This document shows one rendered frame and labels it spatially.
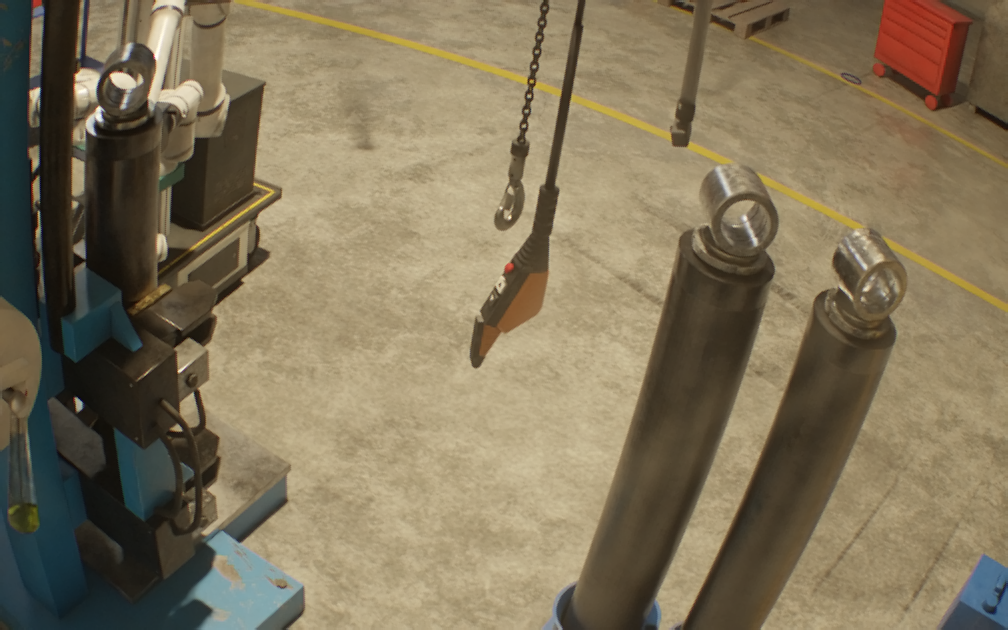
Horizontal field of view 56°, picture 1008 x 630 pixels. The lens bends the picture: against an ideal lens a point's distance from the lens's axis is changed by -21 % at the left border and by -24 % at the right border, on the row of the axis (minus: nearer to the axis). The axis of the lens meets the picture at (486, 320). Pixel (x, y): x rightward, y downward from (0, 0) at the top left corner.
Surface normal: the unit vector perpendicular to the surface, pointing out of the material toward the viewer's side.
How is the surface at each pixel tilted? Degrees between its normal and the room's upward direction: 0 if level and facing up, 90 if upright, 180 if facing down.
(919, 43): 90
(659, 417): 90
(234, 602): 0
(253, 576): 0
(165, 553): 90
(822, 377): 90
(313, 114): 0
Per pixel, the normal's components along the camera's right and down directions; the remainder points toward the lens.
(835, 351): -0.63, 0.36
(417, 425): 0.14, -0.81
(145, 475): 0.85, 0.40
